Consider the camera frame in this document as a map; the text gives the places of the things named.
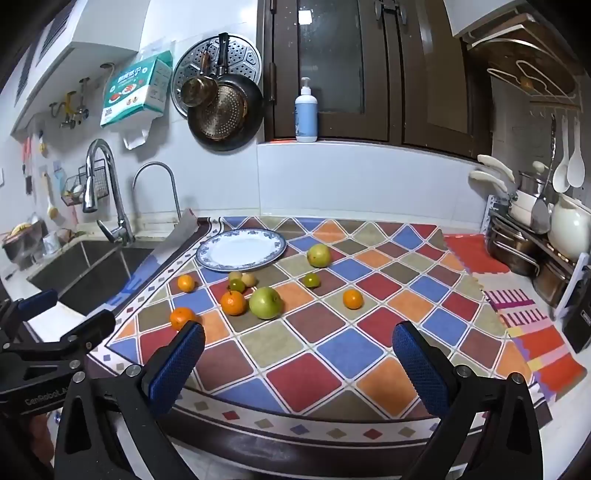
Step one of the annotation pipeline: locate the white dish rack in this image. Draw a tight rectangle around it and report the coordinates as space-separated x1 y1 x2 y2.
480 194 591 319

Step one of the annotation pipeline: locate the yellow-green pear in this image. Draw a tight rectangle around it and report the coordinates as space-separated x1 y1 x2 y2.
307 244 332 268

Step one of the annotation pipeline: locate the black frying pan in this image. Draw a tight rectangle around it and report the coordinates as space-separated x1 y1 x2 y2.
187 32 265 152

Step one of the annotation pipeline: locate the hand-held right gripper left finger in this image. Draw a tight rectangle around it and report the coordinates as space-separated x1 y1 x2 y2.
54 320 206 480

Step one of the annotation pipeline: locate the brass strainer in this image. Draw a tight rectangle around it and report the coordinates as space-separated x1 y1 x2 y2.
196 85 247 139

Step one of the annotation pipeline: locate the colourful checked table mat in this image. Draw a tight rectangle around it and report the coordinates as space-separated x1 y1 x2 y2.
88 216 555 444

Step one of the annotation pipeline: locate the yellow dish brush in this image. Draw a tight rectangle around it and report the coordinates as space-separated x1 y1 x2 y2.
45 175 60 220

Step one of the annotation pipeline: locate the metal spatula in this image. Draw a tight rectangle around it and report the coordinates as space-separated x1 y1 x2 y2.
531 115 557 234

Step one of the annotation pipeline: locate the striped patterned mat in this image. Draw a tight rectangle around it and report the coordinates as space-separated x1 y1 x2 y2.
480 274 588 402

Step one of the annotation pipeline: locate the black wire basket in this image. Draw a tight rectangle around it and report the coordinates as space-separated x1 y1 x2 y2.
61 171 93 206

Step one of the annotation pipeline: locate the green and white tissue pack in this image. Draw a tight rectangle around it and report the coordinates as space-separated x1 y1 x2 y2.
100 51 174 129

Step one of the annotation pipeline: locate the thin gooseneck faucet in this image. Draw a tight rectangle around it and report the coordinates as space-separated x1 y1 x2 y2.
132 161 182 222

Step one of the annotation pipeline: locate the small brass saucepan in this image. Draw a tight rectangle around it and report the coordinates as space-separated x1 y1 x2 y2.
180 53 219 108

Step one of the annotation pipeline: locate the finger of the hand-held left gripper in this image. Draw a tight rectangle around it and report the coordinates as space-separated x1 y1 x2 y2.
0 310 116 393
0 289 59 344

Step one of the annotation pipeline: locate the white pan handle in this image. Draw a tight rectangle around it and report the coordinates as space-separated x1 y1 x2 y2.
468 170 509 192
478 154 515 183

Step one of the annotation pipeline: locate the steel kitchen sink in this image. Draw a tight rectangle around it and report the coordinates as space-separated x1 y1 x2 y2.
28 240 155 319

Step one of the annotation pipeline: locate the blue pump soap bottle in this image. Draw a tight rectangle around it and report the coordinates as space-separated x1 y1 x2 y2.
294 78 319 143

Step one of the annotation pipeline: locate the red foam mat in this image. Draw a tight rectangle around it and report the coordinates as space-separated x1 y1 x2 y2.
443 233 511 278

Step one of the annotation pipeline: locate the wooden wall shelf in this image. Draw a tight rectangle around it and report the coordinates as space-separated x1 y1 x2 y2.
462 14 587 112

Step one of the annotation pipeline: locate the green apple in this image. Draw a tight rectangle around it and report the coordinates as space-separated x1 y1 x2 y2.
249 286 283 320

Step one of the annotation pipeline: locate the blue and white plate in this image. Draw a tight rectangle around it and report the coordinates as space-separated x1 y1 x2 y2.
195 228 288 272

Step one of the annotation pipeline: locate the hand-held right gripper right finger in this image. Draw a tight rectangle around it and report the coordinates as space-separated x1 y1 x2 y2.
392 322 546 480

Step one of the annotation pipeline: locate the black box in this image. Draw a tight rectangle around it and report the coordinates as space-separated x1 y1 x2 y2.
561 305 591 354

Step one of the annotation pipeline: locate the perforated steel steamer plate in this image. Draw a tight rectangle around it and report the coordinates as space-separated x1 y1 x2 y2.
172 34 262 118

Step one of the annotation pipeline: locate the white wall cabinet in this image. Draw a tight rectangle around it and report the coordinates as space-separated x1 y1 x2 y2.
9 0 153 134

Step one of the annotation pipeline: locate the folded white sheet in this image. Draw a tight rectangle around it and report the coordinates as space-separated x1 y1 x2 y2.
152 209 199 266

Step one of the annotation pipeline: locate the chrome pull-down faucet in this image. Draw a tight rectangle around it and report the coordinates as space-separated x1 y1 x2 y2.
83 138 136 245

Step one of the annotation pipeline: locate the white ceramic pot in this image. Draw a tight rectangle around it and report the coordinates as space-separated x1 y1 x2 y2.
548 194 591 261

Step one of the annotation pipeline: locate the large stemmed orange tangerine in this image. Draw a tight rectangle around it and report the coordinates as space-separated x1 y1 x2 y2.
220 290 248 317

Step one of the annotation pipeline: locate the white rice spoon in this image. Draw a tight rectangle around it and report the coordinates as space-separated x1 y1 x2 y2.
553 115 570 193
567 115 586 188

